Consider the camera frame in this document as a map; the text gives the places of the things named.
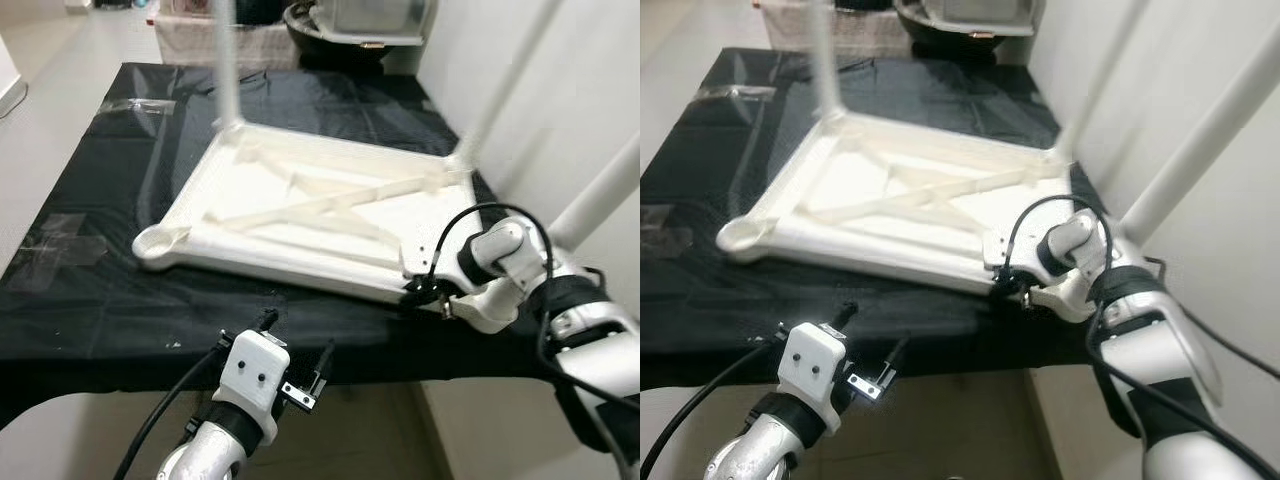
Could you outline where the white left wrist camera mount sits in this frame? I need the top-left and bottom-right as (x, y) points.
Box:
(222, 330), (292, 441)
(780, 322), (852, 413)

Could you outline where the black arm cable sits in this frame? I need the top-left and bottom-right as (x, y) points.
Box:
(415, 203), (641, 480)
(112, 335), (234, 480)
(640, 330), (792, 477)
(1003, 195), (1280, 480)

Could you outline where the clear plastic container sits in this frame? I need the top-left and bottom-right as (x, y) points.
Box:
(935, 0), (1047, 37)
(320, 0), (440, 47)

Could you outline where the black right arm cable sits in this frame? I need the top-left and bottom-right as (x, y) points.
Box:
(415, 203), (641, 480)
(1003, 195), (1280, 480)

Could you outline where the black plastic bag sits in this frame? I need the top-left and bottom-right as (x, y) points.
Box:
(235, 0), (292, 26)

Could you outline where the black round pan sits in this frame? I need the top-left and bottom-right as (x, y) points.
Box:
(895, 0), (1037, 62)
(283, 0), (427, 72)

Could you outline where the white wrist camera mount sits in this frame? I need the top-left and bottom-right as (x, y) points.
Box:
(780, 322), (852, 413)
(440, 278), (524, 337)
(1030, 264), (1113, 324)
(222, 330), (292, 441)

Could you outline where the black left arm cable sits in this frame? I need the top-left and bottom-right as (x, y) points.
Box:
(112, 335), (234, 480)
(640, 330), (792, 477)

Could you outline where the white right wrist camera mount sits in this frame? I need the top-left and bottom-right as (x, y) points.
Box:
(440, 278), (524, 337)
(1030, 264), (1113, 324)

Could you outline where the black tablecloth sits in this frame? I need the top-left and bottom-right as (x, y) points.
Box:
(640, 48), (1206, 393)
(0, 62), (641, 431)

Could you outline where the grey speckled ledge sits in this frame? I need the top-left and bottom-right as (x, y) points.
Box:
(760, 0), (912, 60)
(155, 10), (301, 72)

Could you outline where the white plastic table top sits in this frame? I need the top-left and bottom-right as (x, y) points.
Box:
(132, 118), (503, 313)
(715, 108), (1103, 303)

